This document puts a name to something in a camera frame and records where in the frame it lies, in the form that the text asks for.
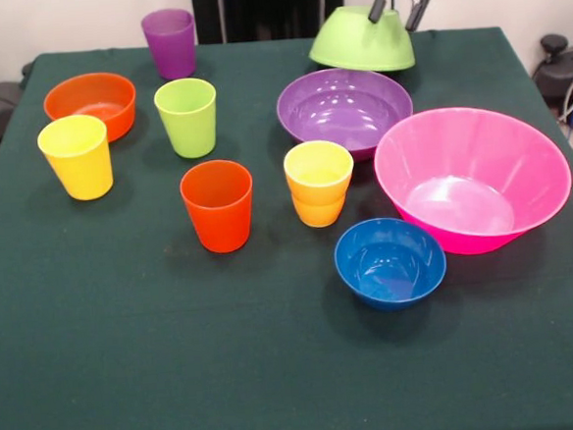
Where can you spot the green bowl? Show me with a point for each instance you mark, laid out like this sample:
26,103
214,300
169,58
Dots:
353,43

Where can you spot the purple bowl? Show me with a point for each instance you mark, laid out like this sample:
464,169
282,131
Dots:
342,98

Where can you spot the pink bowl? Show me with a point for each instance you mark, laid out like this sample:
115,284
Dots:
469,148

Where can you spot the yellow ribbed cup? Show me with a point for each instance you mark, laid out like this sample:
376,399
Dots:
320,207

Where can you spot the purple cup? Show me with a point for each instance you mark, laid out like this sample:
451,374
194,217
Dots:
172,51

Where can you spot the green cup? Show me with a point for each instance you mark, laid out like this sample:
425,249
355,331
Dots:
189,128

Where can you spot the orange cup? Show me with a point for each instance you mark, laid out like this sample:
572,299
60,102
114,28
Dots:
220,219

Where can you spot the blue bowl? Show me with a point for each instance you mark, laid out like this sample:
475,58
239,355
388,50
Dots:
419,284

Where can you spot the orange bowl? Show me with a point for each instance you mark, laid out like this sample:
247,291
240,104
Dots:
86,91

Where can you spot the tall yellow cup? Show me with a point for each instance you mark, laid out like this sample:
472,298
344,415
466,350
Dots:
82,175

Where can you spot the dark green tablecloth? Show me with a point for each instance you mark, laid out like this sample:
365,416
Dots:
129,359

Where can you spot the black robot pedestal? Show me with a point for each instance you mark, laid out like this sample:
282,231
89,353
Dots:
272,9

